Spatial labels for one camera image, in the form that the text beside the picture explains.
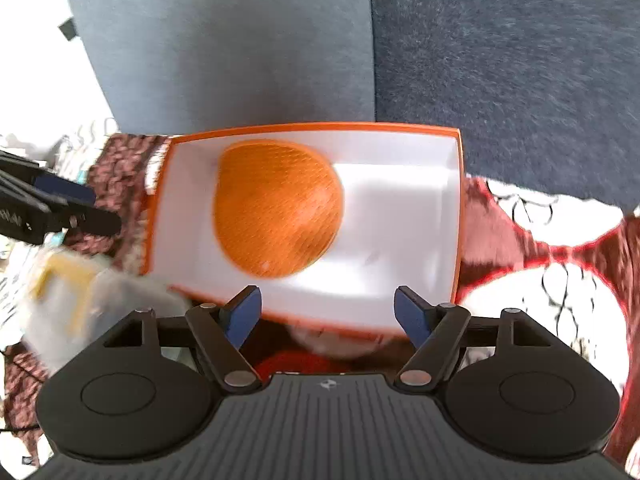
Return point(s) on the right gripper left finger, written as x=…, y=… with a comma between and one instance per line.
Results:
x=219, y=333

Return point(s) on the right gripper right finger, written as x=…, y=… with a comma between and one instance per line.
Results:
x=436, y=332

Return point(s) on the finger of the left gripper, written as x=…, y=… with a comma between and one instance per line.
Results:
x=35, y=202

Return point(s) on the orange honeycomb silicone mat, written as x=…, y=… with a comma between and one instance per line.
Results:
x=278, y=206

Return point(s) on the clear plastic storage container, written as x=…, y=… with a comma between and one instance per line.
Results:
x=74, y=299

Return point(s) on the orange cardboard box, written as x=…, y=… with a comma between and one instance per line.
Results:
x=403, y=211

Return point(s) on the red floral fleece blanket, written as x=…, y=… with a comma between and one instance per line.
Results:
x=573, y=265

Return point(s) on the light grey sofa cushion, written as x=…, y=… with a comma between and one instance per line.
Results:
x=183, y=66

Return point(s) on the dark blue sofa cushion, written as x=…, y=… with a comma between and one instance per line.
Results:
x=544, y=92

